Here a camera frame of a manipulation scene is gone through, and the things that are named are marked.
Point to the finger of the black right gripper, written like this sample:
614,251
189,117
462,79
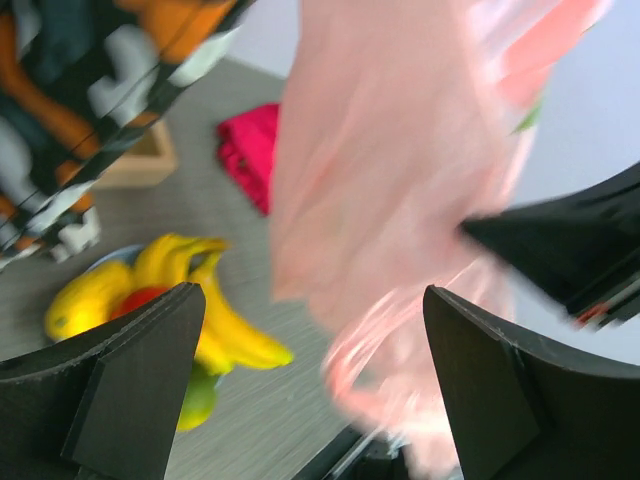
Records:
581,250

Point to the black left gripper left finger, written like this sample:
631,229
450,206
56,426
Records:
103,404

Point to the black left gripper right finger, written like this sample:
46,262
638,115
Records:
523,406

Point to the red apple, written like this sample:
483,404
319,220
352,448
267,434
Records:
137,299

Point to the pink peach plastic bag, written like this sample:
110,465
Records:
399,120

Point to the green orange citrus fruit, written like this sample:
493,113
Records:
200,399

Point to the yellow mango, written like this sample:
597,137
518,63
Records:
88,300

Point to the light blue plate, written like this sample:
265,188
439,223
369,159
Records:
126,255

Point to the yellow banana bunch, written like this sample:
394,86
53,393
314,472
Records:
226,339

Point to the wooden clothes rack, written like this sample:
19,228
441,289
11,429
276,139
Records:
146,164

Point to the red folded cloth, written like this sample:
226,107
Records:
246,152

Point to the orange camouflage cloth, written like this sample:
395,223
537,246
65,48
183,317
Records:
81,82

